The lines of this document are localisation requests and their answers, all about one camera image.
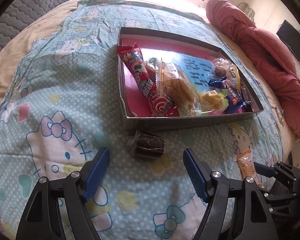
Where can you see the brown cardboard box tray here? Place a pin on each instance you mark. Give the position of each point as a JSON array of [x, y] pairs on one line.
[[190, 123]]

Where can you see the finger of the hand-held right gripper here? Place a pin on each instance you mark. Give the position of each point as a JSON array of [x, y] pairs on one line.
[[277, 198], [265, 171]]

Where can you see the clear-wrapped bread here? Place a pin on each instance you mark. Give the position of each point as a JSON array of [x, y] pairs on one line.
[[175, 85]]

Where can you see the blue cookie packet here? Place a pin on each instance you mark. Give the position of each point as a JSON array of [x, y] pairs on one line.
[[233, 93]]

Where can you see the small clear candy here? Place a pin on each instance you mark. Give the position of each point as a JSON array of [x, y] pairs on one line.
[[218, 71]]

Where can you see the grey quilted headboard cover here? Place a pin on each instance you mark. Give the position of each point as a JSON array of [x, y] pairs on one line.
[[27, 10]]

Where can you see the red snack packet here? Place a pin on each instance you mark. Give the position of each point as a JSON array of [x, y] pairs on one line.
[[142, 80]]

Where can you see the black television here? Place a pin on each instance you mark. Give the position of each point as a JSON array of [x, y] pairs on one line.
[[293, 41]]

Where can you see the green packet with yellow cake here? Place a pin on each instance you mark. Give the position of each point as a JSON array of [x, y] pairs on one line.
[[211, 100]]

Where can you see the clear-wrapped dark chocolate cake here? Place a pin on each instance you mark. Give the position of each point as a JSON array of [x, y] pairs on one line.
[[147, 145]]

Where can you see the brown chocolate bar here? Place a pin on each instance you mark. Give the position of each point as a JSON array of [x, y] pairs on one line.
[[247, 101]]

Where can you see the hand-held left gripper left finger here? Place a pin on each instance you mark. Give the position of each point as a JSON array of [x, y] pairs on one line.
[[97, 172]]

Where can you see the red quilt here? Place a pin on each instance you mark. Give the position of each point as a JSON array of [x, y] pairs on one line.
[[265, 55]]

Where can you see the orange biscuit packet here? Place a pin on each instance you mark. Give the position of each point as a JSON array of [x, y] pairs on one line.
[[247, 165]]

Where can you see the yellow wafer packet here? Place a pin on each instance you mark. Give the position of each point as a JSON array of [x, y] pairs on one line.
[[236, 76]]

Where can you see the cartoon cat printed blanket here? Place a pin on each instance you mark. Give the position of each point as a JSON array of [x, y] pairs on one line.
[[65, 92]]

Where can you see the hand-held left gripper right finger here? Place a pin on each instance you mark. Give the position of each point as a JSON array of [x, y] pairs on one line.
[[195, 172]]

